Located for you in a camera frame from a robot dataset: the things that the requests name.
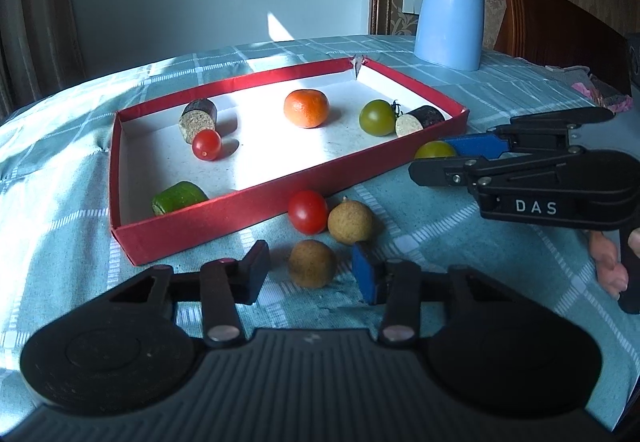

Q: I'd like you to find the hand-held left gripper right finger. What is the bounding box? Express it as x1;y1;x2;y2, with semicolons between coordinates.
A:
351;243;518;348

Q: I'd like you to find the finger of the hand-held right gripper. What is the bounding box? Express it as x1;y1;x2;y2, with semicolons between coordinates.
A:
408;152;584;188
444;108;615;159

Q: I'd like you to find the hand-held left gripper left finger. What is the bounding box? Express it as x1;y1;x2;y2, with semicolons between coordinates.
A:
107;240;272;349

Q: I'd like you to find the yellow-green tomato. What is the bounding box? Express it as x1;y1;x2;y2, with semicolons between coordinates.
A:
414;141;457;161

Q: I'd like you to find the brown longan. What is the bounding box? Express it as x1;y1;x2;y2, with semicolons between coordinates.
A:
327;200;374;245
288;239;337;289

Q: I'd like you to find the dark eggplant piece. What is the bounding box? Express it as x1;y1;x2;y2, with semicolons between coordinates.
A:
178;98;218;144
395;105;446;139

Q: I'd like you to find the red cherry tomato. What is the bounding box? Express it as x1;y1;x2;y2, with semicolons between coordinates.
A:
287;190;329;235
192;129;222;161

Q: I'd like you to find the dark green tomato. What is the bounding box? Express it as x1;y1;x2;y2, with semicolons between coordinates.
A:
359;99;403;137

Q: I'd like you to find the green cucumber piece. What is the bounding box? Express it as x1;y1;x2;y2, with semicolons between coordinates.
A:
152;181;209;217

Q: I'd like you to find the red cardboard box tray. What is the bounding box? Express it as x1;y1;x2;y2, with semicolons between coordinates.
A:
110;56;470;267

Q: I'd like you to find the orange tangerine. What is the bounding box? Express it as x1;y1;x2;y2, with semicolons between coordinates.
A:
283;89;330;129

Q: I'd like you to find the person's right hand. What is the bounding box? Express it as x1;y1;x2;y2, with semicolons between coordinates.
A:
589;229;630;299

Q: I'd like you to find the pink cloth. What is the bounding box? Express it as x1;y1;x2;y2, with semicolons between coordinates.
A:
545;64;634;113

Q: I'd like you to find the blue electric kettle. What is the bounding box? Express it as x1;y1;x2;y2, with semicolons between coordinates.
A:
414;0;486;71

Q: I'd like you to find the brown wooden chair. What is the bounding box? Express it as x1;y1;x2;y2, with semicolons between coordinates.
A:
494;0;632;95

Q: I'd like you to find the teal checked tablecloth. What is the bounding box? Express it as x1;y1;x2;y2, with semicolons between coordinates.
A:
0;34;640;442

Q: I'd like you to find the patterned beige curtain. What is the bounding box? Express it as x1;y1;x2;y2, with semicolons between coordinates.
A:
0;0;85;123

